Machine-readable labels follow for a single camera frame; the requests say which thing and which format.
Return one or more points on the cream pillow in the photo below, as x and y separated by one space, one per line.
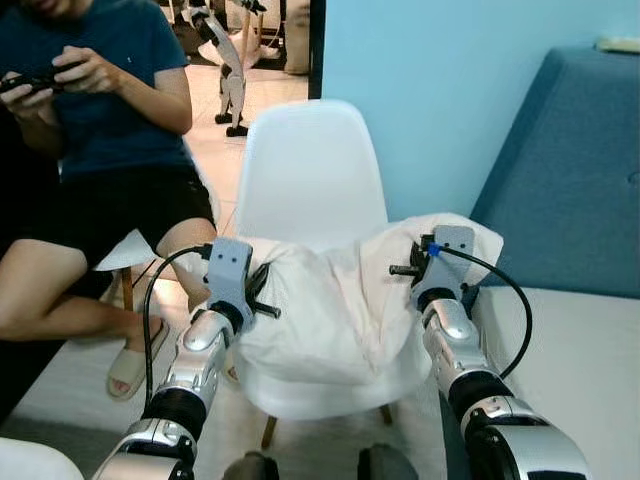
330 300

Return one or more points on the black handheld controller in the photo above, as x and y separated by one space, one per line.
35 80

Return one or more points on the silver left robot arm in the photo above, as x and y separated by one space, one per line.
195 370

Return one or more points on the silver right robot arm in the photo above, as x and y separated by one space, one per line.
480 400

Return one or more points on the white plastic shell chair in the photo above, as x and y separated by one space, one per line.
125 255
310 170

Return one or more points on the person's left hand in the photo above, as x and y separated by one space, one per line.
85 68

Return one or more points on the person's right hand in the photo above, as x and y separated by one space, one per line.
25 103

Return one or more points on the beige sandal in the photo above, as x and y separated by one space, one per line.
130 370

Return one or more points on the dark robot left leg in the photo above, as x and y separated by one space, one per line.
250 467

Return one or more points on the dark robot leg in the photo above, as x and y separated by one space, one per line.
250 467
388 463

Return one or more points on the teal upholstered headboard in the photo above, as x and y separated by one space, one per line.
570 170

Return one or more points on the bed with cream sheet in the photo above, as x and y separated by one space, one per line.
570 380

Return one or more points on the dark robot right leg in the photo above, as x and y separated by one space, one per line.
388 463

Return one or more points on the white and black standing robot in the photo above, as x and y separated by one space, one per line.
230 70

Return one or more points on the seated person in blue shirt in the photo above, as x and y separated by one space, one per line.
90 110

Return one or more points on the white robot torso shell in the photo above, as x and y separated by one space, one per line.
35 462

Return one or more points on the pale flat object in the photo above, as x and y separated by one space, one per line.
620 44

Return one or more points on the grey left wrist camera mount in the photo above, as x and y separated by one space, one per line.
228 275

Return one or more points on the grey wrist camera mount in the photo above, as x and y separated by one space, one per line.
228 275
450 260

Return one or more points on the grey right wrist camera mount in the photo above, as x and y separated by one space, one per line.
450 260

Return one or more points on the dark door frame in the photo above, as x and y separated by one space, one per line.
316 50

